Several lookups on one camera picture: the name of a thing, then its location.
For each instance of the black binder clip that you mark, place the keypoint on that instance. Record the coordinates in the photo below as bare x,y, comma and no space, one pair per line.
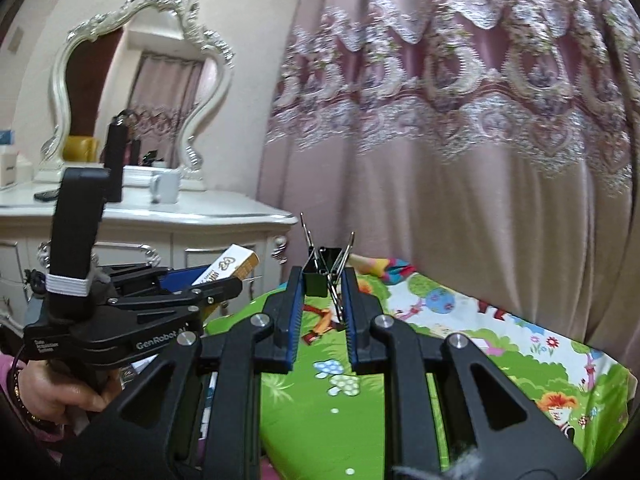
324,267

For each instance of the gold white toothpaste box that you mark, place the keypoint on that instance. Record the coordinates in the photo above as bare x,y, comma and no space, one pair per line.
235,262

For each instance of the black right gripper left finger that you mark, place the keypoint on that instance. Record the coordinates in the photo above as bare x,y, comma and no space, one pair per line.
194,411

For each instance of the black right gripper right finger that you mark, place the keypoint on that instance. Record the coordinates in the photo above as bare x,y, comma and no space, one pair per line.
445,397

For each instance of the white ornate dresser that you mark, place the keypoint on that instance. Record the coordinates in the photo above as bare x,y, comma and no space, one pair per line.
195,231

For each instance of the white mug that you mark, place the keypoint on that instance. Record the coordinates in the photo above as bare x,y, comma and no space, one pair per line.
164,186

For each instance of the pink embroidered curtain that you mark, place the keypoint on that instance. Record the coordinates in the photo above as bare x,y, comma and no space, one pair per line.
494,144

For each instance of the white boxes on dresser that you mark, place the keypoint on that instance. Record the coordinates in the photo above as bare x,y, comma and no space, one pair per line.
15,168

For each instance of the colourful cartoon play mat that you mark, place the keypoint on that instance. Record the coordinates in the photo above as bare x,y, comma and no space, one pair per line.
323,421

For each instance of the person's left hand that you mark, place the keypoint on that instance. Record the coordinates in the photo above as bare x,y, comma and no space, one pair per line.
49,395

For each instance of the ornate white mirror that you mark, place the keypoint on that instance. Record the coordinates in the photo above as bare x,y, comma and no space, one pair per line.
151,63

